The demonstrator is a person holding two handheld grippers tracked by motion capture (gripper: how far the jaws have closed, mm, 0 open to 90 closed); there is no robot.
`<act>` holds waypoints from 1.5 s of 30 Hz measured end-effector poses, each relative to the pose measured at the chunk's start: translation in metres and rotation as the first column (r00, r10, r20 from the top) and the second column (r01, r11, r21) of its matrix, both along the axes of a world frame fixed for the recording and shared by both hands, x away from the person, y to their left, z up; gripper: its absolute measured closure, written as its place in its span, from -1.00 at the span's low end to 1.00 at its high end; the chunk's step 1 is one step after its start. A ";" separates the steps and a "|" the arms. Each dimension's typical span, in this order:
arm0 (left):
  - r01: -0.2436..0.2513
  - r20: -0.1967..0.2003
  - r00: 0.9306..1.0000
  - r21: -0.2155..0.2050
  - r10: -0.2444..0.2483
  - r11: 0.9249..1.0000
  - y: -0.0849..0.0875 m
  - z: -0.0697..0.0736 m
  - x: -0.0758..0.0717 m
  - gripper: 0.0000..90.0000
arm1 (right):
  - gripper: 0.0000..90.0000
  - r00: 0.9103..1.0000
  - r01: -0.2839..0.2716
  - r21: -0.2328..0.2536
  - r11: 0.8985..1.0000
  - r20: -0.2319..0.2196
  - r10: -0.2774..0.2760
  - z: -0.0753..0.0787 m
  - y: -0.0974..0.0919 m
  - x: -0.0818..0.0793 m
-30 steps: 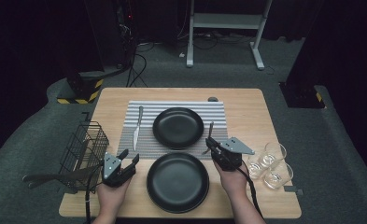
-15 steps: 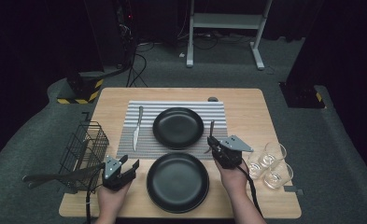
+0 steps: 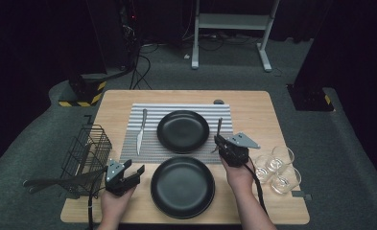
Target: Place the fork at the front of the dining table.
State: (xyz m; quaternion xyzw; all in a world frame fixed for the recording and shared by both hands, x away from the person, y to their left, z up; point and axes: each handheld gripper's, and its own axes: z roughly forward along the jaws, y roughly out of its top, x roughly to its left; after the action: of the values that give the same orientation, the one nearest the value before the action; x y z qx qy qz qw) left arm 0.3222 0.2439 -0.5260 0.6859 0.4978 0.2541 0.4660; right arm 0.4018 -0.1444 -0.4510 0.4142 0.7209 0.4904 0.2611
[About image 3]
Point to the black stand yellow striped base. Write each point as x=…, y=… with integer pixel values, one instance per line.
x=83, y=91

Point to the dark electronics rack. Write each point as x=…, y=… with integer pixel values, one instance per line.
x=130, y=19

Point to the clear drinking glass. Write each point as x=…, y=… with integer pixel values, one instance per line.
x=287, y=182
x=282, y=156
x=264, y=174

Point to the dark two-pronged bar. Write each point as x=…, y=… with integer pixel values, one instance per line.
x=45, y=183

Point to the black round plate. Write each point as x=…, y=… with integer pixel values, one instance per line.
x=182, y=188
x=183, y=131

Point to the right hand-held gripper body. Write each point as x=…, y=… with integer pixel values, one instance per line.
x=235, y=155

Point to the white metal stand frame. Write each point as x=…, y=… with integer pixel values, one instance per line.
x=230, y=21

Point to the dark round table grommet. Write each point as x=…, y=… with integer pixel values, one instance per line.
x=218, y=102

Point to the silver table knife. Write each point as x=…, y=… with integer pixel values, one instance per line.
x=144, y=116

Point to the person's right hand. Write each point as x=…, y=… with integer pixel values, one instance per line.
x=242, y=179

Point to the small grey table clip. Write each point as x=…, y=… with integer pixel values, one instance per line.
x=299, y=194

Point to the silver fork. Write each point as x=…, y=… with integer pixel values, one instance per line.
x=220, y=124

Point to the person's left hand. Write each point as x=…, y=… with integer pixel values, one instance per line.
x=112, y=211

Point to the grey striped placemat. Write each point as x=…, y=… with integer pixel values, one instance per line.
x=151, y=150

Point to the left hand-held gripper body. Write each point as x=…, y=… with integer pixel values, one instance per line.
x=119, y=185

